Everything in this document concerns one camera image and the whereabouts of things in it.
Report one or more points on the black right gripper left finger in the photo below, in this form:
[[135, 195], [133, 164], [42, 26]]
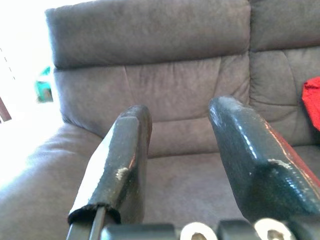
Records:
[[120, 160]]

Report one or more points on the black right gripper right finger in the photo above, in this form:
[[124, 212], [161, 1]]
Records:
[[240, 150]]

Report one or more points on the grey-brown suede sofa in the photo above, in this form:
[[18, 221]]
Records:
[[175, 75]]

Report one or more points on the red cushion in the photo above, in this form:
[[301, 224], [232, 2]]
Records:
[[312, 102]]

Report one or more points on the teal plastic container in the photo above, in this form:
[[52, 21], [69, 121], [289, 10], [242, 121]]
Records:
[[44, 87]]

